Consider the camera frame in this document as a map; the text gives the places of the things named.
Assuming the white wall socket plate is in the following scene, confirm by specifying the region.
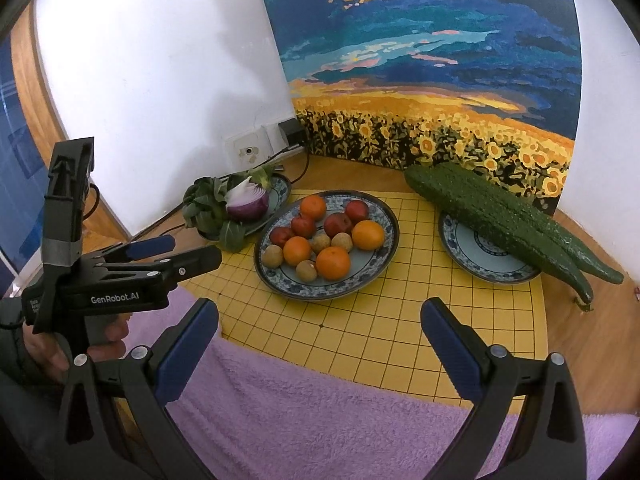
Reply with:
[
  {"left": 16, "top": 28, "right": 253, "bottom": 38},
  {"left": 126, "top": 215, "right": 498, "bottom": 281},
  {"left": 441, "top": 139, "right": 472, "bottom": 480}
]
[
  {"left": 262, "top": 122, "right": 288, "bottom": 153},
  {"left": 223, "top": 130, "right": 273, "bottom": 168}
]

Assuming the purple fleece blanket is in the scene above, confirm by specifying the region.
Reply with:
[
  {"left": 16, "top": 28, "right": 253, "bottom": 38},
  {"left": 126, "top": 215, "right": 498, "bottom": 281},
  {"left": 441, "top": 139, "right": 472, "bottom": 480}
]
[{"left": 112, "top": 287, "right": 636, "bottom": 480}]

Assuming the large blue patterned plate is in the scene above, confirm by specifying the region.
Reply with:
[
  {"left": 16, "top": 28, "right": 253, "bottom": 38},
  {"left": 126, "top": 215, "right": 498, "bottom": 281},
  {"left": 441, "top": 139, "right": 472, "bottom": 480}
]
[{"left": 253, "top": 190, "right": 401, "bottom": 302}]

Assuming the sunflower field painting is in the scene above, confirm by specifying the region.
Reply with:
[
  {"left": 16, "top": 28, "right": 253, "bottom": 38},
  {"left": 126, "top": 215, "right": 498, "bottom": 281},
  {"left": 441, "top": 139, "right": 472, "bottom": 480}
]
[{"left": 259, "top": 0, "right": 583, "bottom": 217}]

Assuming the green leafy vegetable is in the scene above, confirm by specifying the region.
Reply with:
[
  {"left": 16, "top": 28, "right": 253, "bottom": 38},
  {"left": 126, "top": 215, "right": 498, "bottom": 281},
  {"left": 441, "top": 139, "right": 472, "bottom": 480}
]
[{"left": 181, "top": 165, "right": 275, "bottom": 253}]

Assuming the yellow grid board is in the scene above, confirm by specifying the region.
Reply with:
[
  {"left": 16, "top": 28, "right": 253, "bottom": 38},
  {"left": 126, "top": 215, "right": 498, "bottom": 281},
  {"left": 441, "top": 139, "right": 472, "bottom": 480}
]
[{"left": 177, "top": 189, "right": 548, "bottom": 408}]

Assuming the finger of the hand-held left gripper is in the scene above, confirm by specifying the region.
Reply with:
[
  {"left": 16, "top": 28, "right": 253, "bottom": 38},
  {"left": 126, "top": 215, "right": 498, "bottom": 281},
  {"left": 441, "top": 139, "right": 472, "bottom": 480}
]
[
  {"left": 95, "top": 246, "right": 223, "bottom": 286},
  {"left": 82, "top": 234, "right": 177, "bottom": 266}
]

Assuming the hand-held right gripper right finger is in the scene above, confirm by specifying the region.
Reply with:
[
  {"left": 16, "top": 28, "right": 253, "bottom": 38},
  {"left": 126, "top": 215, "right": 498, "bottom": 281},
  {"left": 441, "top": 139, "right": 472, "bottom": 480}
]
[{"left": 421, "top": 297, "right": 587, "bottom": 480}]

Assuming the blue panel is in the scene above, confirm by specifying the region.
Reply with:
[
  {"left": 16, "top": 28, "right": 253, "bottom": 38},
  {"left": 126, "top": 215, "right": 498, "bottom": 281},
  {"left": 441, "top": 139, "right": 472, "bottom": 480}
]
[{"left": 0, "top": 40, "right": 51, "bottom": 271}]

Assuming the halved red onion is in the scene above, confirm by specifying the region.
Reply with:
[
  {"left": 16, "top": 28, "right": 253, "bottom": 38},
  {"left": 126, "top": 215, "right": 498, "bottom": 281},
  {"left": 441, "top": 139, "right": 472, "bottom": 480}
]
[{"left": 226, "top": 176, "right": 271, "bottom": 221}]

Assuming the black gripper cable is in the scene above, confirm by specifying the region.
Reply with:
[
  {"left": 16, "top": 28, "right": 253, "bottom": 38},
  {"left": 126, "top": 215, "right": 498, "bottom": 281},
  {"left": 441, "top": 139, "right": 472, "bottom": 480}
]
[{"left": 80, "top": 182, "right": 101, "bottom": 221}]

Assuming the small blue patterned plate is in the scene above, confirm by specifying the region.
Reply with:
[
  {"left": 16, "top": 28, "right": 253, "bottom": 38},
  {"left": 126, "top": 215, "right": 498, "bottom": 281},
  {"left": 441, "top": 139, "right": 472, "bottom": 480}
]
[
  {"left": 200, "top": 172, "right": 292, "bottom": 238},
  {"left": 438, "top": 211, "right": 542, "bottom": 286}
]

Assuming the wooden door frame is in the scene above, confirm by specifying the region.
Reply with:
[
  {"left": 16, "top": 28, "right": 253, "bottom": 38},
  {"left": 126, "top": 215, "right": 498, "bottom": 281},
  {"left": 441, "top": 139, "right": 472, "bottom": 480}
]
[{"left": 10, "top": 2, "right": 133, "bottom": 241}]

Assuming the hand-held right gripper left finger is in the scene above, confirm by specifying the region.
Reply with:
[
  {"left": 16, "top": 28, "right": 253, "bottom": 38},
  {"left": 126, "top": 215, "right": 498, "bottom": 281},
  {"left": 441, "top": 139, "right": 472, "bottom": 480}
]
[{"left": 55, "top": 297, "right": 221, "bottom": 480}]

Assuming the person's left hand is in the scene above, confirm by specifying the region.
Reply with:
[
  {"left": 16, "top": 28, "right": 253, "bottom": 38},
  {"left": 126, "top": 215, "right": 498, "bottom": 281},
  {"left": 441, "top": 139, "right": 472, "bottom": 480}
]
[{"left": 22, "top": 310, "right": 132, "bottom": 373}]

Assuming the green cucumber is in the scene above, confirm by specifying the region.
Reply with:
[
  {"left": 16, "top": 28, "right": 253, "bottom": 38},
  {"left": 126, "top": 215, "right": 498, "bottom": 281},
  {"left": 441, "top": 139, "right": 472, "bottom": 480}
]
[
  {"left": 440, "top": 161, "right": 625, "bottom": 285},
  {"left": 404, "top": 164, "right": 595, "bottom": 311}
]

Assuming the looped black cable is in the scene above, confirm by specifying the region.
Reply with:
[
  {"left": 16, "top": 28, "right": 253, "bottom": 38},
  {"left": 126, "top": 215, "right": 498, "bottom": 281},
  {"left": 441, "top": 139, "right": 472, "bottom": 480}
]
[{"left": 290, "top": 152, "right": 311, "bottom": 184}]

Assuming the black power adapter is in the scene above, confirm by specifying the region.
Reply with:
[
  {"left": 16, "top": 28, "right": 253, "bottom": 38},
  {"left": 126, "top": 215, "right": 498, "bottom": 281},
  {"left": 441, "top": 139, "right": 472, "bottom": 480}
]
[{"left": 278, "top": 118, "right": 308, "bottom": 147}]

